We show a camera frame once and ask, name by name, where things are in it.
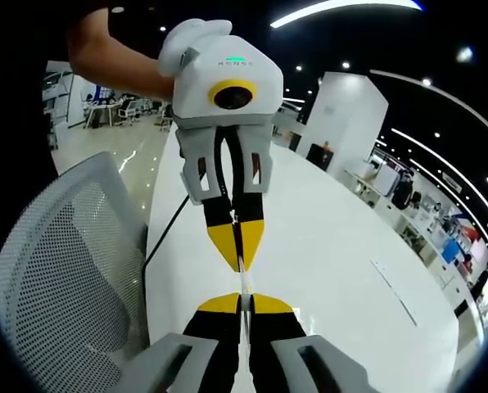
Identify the long white counter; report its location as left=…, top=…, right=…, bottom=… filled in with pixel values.
left=341, top=163, right=488, bottom=345

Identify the black cable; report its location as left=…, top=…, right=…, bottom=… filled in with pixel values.
left=143, top=194, right=191, bottom=267

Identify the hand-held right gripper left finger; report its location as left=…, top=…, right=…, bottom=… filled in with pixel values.
left=141, top=293, right=244, bottom=393

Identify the grey mesh office chair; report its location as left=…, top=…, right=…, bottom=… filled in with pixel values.
left=0, top=150, right=151, bottom=393

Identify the clear food packaging bag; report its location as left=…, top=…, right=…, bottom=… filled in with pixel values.
left=235, top=251, right=256, bottom=393

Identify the black cabinet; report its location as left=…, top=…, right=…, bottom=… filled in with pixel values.
left=307, top=143, right=335, bottom=171

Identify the white appliance box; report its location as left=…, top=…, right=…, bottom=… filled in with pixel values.
left=364, top=160, right=397, bottom=197

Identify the white office chair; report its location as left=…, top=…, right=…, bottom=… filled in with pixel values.
left=116, top=97, right=142, bottom=126

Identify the blue storage box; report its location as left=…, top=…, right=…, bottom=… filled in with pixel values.
left=440, top=238, right=463, bottom=265

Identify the white office desk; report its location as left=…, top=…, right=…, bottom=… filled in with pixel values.
left=84, top=102, right=122, bottom=129

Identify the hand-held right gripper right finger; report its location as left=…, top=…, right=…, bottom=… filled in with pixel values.
left=248, top=293, right=371, bottom=393

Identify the white table cable cover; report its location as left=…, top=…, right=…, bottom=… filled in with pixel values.
left=369, top=259, right=419, bottom=328

